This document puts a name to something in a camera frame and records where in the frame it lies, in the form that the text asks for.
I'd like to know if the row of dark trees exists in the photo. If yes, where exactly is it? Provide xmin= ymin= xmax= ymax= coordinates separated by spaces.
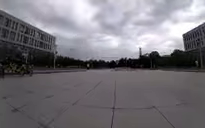
xmin=33 ymin=48 xmax=204 ymax=70

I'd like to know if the tall thin tower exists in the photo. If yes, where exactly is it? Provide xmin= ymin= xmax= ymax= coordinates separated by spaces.
xmin=138 ymin=46 xmax=143 ymax=58

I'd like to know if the grey concrete slab pavement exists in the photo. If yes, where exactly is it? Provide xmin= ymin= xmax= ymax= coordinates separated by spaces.
xmin=0 ymin=68 xmax=205 ymax=128

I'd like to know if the pole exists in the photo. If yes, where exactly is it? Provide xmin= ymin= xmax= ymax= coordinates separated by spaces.
xmin=52 ymin=44 xmax=58 ymax=70

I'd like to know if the row of parked bicycles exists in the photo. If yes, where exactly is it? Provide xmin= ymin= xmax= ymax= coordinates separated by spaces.
xmin=0 ymin=61 xmax=35 ymax=79

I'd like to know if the long grey building with windows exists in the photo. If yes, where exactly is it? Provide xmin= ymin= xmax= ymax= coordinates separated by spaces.
xmin=0 ymin=4 xmax=57 ymax=69

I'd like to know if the grey building with window grid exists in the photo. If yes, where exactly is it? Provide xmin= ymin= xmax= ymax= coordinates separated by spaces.
xmin=182 ymin=17 xmax=205 ymax=69

